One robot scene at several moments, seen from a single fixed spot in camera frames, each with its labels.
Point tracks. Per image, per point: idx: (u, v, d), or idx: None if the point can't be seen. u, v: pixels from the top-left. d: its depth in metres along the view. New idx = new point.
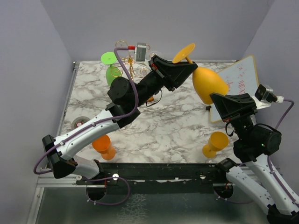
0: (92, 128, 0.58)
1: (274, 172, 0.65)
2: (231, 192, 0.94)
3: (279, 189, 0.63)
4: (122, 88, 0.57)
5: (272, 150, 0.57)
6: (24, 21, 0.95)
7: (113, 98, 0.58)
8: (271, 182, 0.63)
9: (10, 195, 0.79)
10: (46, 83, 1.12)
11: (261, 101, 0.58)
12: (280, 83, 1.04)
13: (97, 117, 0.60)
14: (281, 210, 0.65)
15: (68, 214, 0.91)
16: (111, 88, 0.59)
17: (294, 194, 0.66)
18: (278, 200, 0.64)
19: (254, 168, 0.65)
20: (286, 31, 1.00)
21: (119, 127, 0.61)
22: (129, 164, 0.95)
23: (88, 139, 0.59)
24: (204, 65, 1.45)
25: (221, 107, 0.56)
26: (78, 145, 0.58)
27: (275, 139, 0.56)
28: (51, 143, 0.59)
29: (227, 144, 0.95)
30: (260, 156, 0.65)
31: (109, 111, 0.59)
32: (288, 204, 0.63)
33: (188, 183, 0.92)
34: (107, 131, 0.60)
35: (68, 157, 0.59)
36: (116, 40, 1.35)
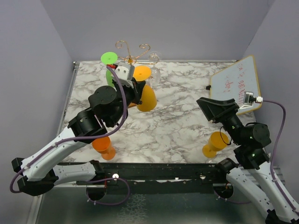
0: (53, 150, 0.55)
1: (277, 180, 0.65)
2: (231, 192, 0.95)
3: (281, 198, 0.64)
4: (109, 96, 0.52)
5: (263, 142, 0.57)
6: (25, 21, 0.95)
7: (96, 103, 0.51)
8: (274, 191, 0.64)
9: (10, 195, 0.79)
10: (46, 84, 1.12)
11: (244, 104, 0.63)
12: (281, 83, 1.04)
13: (59, 136, 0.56)
14: (281, 216, 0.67)
15: (67, 215, 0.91)
16: (94, 94, 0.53)
17: (294, 201, 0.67)
18: (278, 207, 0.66)
19: (257, 176, 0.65)
20: (286, 31, 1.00)
21: (85, 144, 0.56)
22: (129, 164, 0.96)
23: (53, 160, 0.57)
24: (204, 65, 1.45)
25: (206, 111, 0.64)
26: (43, 168, 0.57)
27: (261, 129, 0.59)
28: (18, 167, 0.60)
29: (226, 144, 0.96)
30: (263, 162, 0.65)
31: (71, 129, 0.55)
32: (288, 212, 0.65)
33: (188, 183, 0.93)
34: (71, 149, 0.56)
35: (37, 178, 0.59)
36: (116, 40, 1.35)
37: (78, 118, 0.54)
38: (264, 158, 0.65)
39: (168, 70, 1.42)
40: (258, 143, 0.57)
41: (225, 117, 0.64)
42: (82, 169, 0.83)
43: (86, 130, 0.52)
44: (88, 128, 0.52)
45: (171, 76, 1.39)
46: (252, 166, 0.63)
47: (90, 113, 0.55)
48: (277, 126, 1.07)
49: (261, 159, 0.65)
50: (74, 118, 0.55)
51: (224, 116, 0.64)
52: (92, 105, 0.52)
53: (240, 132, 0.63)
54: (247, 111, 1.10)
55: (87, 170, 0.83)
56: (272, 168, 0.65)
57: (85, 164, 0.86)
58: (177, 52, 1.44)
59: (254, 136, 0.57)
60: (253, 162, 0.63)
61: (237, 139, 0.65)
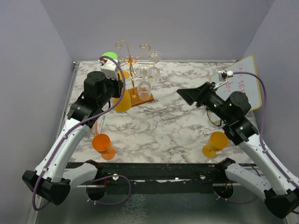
0: (65, 141, 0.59)
1: (267, 150, 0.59)
2: (231, 192, 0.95)
3: (272, 167, 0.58)
4: (100, 76, 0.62)
5: (241, 106, 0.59)
6: (24, 22, 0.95)
7: (91, 83, 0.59)
8: (264, 161, 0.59)
9: (10, 195, 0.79)
10: (46, 83, 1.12)
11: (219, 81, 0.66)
12: (281, 83, 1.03)
13: (64, 130, 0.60)
14: (278, 192, 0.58)
15: (67, 215, 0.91)
16: (87, 78, 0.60)
17: (290, 172, 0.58)
18: (273, 180, 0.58)
19: (246, 149, 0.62)
20: (286, 32, 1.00)
21: (89, 129, 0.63)
22: (129, 164, 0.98)
23: (69, 151, 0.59)
24: (204, 65, 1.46)
25: (186, 97, 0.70)
26: (62, 162, 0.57)
27: (238, 95, 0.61)
28: (34, 176, 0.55)
29: (227, 144, 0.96)
30: (252, 134, 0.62)
31: (73, 118, 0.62)
32: (283, 183, 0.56)
33: (188, 183, 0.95)
34: (80, 136, 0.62)
35: (58, 178, 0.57)
36: (116, 40, 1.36)
37: (75, 108, 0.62)
38: (253, 131, 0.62)
39: (168, 70, 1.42)
40: (236, 107, 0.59)
41: (204, 97, 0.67)
42: (84, 169, 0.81)
43: (88, 112, 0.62)
44: (89, 110, 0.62)
45: (171, 76, 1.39)
46: (241, 138, 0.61)
47: (81, 102, 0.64)
48: (277, 126, 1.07)
49: (250, 132, 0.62)
50: (71, 110, 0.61)
51: (203, 97, 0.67)
52: (89, 86, 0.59)
53: (220, 108, 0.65)
54: None
55: (88, 168, 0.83)
56: (261, 138, 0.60)
57: (84, 164, 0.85)
58: (177, 52, 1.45)
59: (232, 102, 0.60)
60: (241, 134, 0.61)
61: (221, 115, 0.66)
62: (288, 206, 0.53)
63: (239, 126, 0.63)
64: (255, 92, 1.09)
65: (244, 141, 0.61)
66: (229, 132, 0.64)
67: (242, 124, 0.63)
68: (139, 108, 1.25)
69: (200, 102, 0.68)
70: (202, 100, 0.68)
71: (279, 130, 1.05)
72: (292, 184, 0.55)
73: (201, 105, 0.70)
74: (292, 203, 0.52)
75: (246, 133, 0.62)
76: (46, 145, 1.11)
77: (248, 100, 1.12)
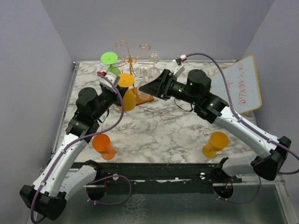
0: (63, 156, 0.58)
1: (242, 118, 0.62)
2: (231, 192, 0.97)
3: (250, 134, 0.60)
4: (91, 93, 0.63)
5: (201, 81, 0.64)
6: (24, 22, 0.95)
7: (83, 102, 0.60)
8: (243, 129, 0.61)
9: (10, 195, 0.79)
10: (46, 84, 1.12)
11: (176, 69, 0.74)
12: (281, 83, 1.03)
13: (63, 145, 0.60)
14: (261, 156, 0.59)
15: (67, 215, 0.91)
16: (79, 97, 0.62)
17: (267, 133, 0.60)
18: (254, 146, 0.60)
19: (223, 123, 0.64)
20: (286, 32, 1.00)
21: (87, 143, 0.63)
22: (129, 164, 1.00)
23: (67, 166, 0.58)
24: (204, 64, 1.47)
25: (150, 90, 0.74)
26: (60, 177, 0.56)
27: (195, 74, 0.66)
28: (32, 191, 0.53)
29: (227, 144, 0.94)
30: (224, 108, 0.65)
31: (71, 134, 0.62)
32: (265, 145, 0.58)
33: (188, 183, 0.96)
34: (79, 150, 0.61)
35: (55, 192, 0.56)
36: (116, 40, 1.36)
37: (73, 123, 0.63)
38: (223, 105, 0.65)
39: (168, 70, 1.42)
40: (197, 83, 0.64)
41: (168, 84, 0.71)
42: (82, 173, 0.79)
43: (86, 128, 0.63)
44: (87, 126, 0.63)
45: None
46: (214, 114, 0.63)
47: (79, 118, 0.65)
48: (278, 126, 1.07)
49: (220, 106, 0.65)
50: (69, 125, 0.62)
51: (167, 84, 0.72)
52: (81, 105, 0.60)
53: (185, 92, 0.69)
54: (247, 111, 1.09)
55: (87, 172, 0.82)
56: (233, 109, 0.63)
57: (83, 166, 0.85)
58: (177, 52, 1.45)
59: (192, 80, 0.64)
60: (213, 110, 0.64)
61: (188, 100, 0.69)
62: (274, 166, 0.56)
63: (209, 103, 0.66)
64: (255, 92, 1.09)
65: (217, 116, 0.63)
66: (202, 112, 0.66)
67: (210, 101, 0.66)
68: (139, 108, 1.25)
69: (166, 90, 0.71)
70: (167, 87, 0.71)
71: (280, 130, 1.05)
72: (272, 143, 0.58)
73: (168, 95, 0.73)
74: (277, 162, 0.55)
75: (217, 108, 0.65)
76: (46, 145, 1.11)
77: (248, 100, 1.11)
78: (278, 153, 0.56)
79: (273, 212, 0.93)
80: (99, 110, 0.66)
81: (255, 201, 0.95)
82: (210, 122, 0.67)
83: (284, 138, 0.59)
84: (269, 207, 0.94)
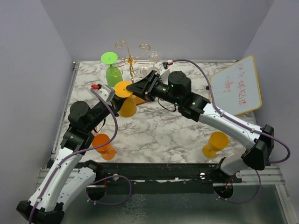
0: (59, 171, 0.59)
1: (224, 113, 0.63)
2: (231, 192, 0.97)
3: (233, 126, 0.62)
4: (83, 108, 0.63)
5: (181, 82, 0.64)
6: (24, 22, 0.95)
7: (76, 118, 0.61)
8: (226, 124, 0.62)
9: (10, 194, 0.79)
10: (45, 83, 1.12)
11: (163, 70, 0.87)
12: (281, 83, 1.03)
13: (58, 160, 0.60)
14: (248, 146, 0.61)
15: (67, 214, 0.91)
16: (71, 112, 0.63)
17: (250, 124, 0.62)
18: (240, 138, 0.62)
19: (207, 120, 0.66)
20: (286, 32, 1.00)
21: (82, 156, 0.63)
22: (129, 164, 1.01)
23: (63, 180, 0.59)
24: (204, 65, 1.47)
25: (137, 89, 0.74)
26: (56, 192, 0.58)
27: (174, 75, 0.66)
28: (29, 206, 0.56)
29: (227, 144, 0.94)
30: (205, 105, 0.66)
31: (66, 147, 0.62)
32: (248, 136, 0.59)
33: (188, 183, 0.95)
34: (74, 164, 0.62)
35: (52, 206, 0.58)
36: (116, 40, 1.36)
37: (68, 136, 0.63)
38: (205, 102, 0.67)
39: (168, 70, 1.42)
40: (178, 85, 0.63)
41: (153, 84, 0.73)
42: (81, 178, 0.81)
43: (81, 141, 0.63)
44: (81, 139, 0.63)
45: None
46: (197, 112, 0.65)
47: (73, 130, 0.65)
48: (278, 127, 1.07)
49: (202, 104, 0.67)
50: (64, 139, 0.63)
51: (151, 84, 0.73)
52: (74, 121, 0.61)
53: (167, 92, 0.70)
54: (247, 111, 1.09)
55: (85, 175, 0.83)
56: (214, 105, 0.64)
57: (81, 170, 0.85)
58: (177, 52, 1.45)
59: (173, 82, 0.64)
60: (196, 108, 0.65)
61: (171, 100, 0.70)
62: (261, 154, 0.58)
63: (191, 103, 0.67)
64: (255, 92, 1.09)
65: (200, 114, 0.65)
66: (185, 112, 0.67)
67: (193, 100, 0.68)
68: (139, 108, 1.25)
69: (150, 88, 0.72)
70: (152, 87, 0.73)
71: (280, 130, 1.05)
72: (255, 132, 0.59)
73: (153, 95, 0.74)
74: (261, 150, 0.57)
75: (199, 106, 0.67)
76: (46, 145, 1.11)
77: (248, 100, 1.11)
78: (263, 141, 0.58)
79: (273, 212, 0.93)
80: (93, 123, 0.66)
81: (255, 201, 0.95)
82: (195, 121, 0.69)
83: (267, 126, 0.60)
84: (269, 207, 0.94)
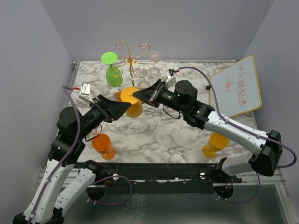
0: (49, 185, 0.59)
1: (229, 120, 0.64)
2: (231, 192, 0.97)
3: (238, 133, 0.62)
4: (73, 114, 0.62)
5: (188, 92, 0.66)
6: (24, 22, 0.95)
7: (65, 124, 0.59)
8: (231, 131, 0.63)
9: (10, 194, 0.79)
10: (46, 83, 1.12)
11: (169, 78, 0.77)
12: (281, 83, 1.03)
13: (47, 173, 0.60)
14: (255, 152, 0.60)
15: (68, 214, 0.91)
16: (60, 118, 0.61)
17: (256, 130, 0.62)
18: (246, 144, 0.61)
19: (212, 128, 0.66)
20: (286, 32, 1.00)
21: (73, 165, 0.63)
22: (129, 164, 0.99)
23: (55, 193, 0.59)
24: (204, 65, 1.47)
25: (143, 96, 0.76)
26: (49, 205, 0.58)
27: (182, 85, 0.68)
28: (23, 220, 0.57)
29: (227, 144, 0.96)
30: (210, 113, 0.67)
31: (53, 160, 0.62)
32: (255, 142, 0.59)
33: (188, 183, 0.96)
34: (65, 175, 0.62)
35: (47, 218, 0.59)
36: (116, 40, 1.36)
37: (55, 147, 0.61)
38: (209, 110, 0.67)
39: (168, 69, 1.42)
40: (185, 94, 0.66)
41: (158, 91, 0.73)
42: (80, 181, 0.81)
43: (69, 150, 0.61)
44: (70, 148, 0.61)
45: None
46: (202, 120, 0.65)
47: (63, 139, 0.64)
48: (278, 126, 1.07)
49: (206, 112, 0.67)
50: (52, 150, 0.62)
51: (157, 91, 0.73)
52: (63, 128, 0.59)
53: (173, 99, 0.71)
54: (247, 111, 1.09)
55: (85, 178, 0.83)
56: (219, 112, 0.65)
57: (81, 171, 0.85)
58: (177, 52, 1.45)
59: (179, 92, 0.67)
60: (201, 116, 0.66)
61: (177, 108, 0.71)
62: (268, 160, 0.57)
63: (196, 111, 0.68)
64: (255, 93, 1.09)
65: (205, 122, 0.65)
66: (190, 120, 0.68)
67: (197, 108, 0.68)
68: None
69: (155, 95, 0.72)
70: (157, 93, 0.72)
71: (280, 130, 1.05)
72: (261, 138, 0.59)
73: (157, 103, 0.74)
74: (269, 156, 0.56)
75: (203, 114, 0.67)
76: (46, 145, 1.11)
77: (249, 100, 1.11)
78: (269, 147, 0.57)
79: (273, 212, 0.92)
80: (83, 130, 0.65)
81: (255, 201, 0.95)
82: (201, 128, 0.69)
83: (273, 132, 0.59)
84: (269, 207, 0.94)
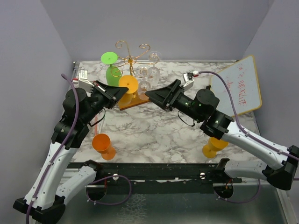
0: (52, 168, 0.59)
1: (249, 133, 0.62)
2: (231, 192, 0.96)
3: (259, 147, 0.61)
4: (81, 94, 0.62)
5: (210, 102, 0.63)
6: (24, 22, 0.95)
7: (72, 104, 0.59)
8: (252, 144, 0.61)
9: (10, 194, 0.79)
10: (45, 83, 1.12)
11: (186, 83, 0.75)
12: (282, 82, 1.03)
13: (50, 156, 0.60)
14: (274, 167, 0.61)
15: (67, 215, 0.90)
16: (67, 98, 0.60)
17: (276, 145, 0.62)
18: (266, 158, 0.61)
19: (231, 139, 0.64)
20: (286, 32, 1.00)
21: (76, 150, 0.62)
22: (129, 164, 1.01)
23: (58, 177, 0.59)
24: (204, 65, 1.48)
25: (157, 97, 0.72)
26: (51, 189, 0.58)
27: (203, 94, 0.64)
28: (24, 205, 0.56)
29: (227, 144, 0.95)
30: (229, 123, 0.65)
31: (57, 142, 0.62)
32: (276, 157, 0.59)
33: (188, 183, 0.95)
34: (68, 159, 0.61)
35: (49, 203, 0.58)
36: (116, 40, 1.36)
37: (59, 130, 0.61)
38: (228, 121, 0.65)
39: (168, 70, 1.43)
40: (207, 105, 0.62)
41: (175, 96, 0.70)
42: (81, 176, 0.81)
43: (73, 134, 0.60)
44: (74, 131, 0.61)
45: (171, 76, 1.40)
46: (221, 131, 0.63)
47: (66, 122, 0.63)
48: (278, 127, 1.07)
49: (224, 122, 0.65)
50: (55, 133, 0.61)
51: (174, 95, 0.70)
52: (69, 107, 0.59)
53: (190, 107, 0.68)
54: (247, 111, 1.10)
55: (86, 173, 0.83)
56: (239, 124, 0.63)
57: (82, 167, 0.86)
58: (177, 52, 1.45)
59: (201, 101, 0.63)
60: (220, 127, 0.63)
61: (193, 116, 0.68)
62: (290, 177, 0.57)
63: (215, 121, 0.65)
64: (255, 93, 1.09)
65: (225, 133, 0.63)
66: (208, 130, 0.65)
67: (216, 118, 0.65)
68: (139, 108, 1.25)
69: (173, 101, 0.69)
70: (174, 99, 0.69)
71: (280, 130, 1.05)
72: (282, 154, 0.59)
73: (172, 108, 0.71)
74: (291, 173, 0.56)
75: (222, 125, 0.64)
76: (46, 145, 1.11)
77: (248, 100, 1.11)
78: (291, 164, 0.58)
79: (273, 213, 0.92)
80: (89, 114, 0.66)
81: (255, 201, 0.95)
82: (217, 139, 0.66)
83: (294, 148, 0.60)
84: (268, 207, 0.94)
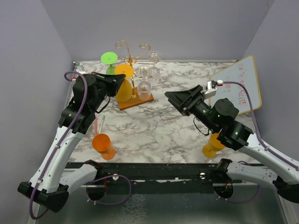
0: (58, 151, 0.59)
1: (269, 147, 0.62)
2: (231, 192, 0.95)
3: (278, 162, 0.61)
4: (90, 79, 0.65)
5: (231, 113, 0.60)
6: (24, 22, 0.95)
7: (81, 87, 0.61)
8: (271, 158, 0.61)
9: (10, 194, 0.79)
10: (45, 83, 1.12)
11: (208, 91, 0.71)
12: (282, 82, 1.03)
13: (56, 139, 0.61)
14: (290, 182, 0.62)
15: (67, 214, 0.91)
16: (76, 82, 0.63)
17: (294, 161, 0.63)
18: (283, 174, 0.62)
19: (249, 151, 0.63)
20: (286, 32, 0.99)
21: (82, 135, 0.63)
22: (129, 164, 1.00)
23: (63, 161, 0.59)
24: (204, 65, 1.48)
25: (176, 99, 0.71)
26: (56, 172, 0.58)
27: (222, 104, 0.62)
28: (30, 188, 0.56)
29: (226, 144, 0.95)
30: (249, 136, 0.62)
31: (64, 127, 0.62)
32: (294, 174, 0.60)
33: (188, 183, 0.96)
34: (74, 144, 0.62)
35: (53, 187, 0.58)
36: (116, 40, 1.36)
37: (66, 115, 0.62)
38: (247, 132, 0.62)
39: (168, 70, 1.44)
40: (226, 116, 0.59)
41: (194, 101, 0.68)
42: (83, 171, 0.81)
43: (80, 119, 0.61)
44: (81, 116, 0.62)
45: (171, 76, 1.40)
46: (242, 143, 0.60)
47: (73, 108, 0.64)
48: (278, 127, 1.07)
49: (243, 133, 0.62)
50: (62, 117, 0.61)
51: (193, 101, 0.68)
52: (79, 91, 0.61)
53: (208, 115, 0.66)
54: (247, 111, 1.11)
55: (87, 170, 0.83)
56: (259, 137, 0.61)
57: (83, 165, 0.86)
58: (177, 52, 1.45)
59: (220, 112, 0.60)
60: (240, 139, 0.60)
61: (210, 125, 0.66)
62: None
63: (234, 131, 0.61)
64: (255, 93, 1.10)
65: (245, 145, 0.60)
66: (226, 141, 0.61)
67: (235, 129, 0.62)
68: (139, 108, 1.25)
69: (189, 105, 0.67)
70: (192, 104, 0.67)
71: (280, 130, 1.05)
72: None
73: (188, 113, 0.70)
74: None
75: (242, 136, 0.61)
76: (46, 145, 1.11)
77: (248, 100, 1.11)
78: None
79: (273, 213, 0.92)
80: (96, 100, 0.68)
81: (255, 201, 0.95)
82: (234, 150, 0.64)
83: None
84: (268, 207, 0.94)
